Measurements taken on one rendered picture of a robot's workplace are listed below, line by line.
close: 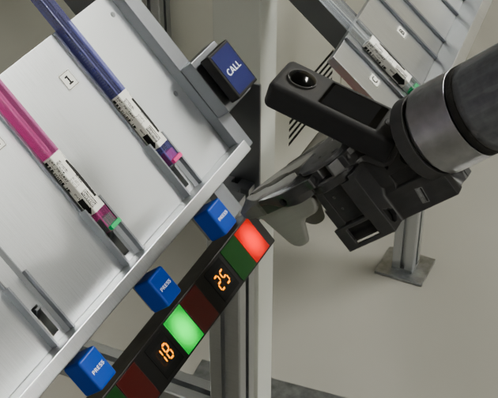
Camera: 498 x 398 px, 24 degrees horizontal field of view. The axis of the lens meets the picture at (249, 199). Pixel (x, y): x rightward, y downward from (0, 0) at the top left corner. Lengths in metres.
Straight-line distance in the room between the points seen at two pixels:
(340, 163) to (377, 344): 1.05
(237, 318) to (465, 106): 0.51
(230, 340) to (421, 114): 0.51
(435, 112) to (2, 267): 0.35
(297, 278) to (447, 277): 0.27
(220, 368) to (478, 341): 0.74
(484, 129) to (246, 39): 0.53
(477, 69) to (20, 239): 0.38
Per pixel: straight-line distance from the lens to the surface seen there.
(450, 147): 0.88
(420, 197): 0.94
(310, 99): 0.93
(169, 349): 1.00
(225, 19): 1.34
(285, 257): 2.13
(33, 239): 0.94
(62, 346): 0.90
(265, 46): 1.36
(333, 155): 0.94
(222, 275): 1.07
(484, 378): 1.94
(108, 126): 1.04
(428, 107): 0.89
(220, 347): 1.33
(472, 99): 0.86
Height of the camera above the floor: 1.35
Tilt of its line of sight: 36 degrees down
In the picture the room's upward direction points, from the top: straight up
